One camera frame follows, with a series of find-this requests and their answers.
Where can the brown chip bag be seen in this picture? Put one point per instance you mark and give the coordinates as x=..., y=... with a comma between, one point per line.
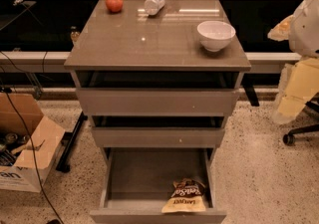
x=187, y=197

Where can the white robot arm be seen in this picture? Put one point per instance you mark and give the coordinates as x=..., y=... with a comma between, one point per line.
x=298, y=83

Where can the grey drawer cabinet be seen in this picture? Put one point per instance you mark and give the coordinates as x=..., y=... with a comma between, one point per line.
x=133, y=41

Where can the grey top drawer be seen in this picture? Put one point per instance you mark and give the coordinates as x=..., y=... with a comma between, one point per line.
x=156, y=94

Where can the grey drawer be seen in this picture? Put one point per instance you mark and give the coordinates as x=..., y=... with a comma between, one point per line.
x=156, y=94
x=139, y=182
x=158, y=131

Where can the grey middle drawer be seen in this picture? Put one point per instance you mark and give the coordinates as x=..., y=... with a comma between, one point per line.
x=158, y=131

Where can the grey bottom drawer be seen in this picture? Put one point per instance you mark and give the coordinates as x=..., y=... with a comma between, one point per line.
x=139, y=182

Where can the white bowl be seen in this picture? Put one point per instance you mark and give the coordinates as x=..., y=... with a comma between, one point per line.
x=215, y=35

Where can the black table leg right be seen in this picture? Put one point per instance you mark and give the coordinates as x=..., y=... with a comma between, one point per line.
x=248, y=86

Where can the black table leg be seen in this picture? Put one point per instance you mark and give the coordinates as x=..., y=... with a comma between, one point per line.
x=248, y=86
x=68, y=142

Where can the clear plastic water bottle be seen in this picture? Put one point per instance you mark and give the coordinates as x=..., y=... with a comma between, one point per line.
x=152, y=7

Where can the black table leg left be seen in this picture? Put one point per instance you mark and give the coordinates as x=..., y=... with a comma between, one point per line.
x=68, y=142

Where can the red apple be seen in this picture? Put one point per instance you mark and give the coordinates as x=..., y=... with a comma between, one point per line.
x=114, y=6

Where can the small bottle behind cabinet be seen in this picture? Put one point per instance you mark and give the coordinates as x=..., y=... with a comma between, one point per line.
x=75, y=34

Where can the cardboard box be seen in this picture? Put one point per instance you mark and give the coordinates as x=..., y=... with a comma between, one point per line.
x=34, y=143

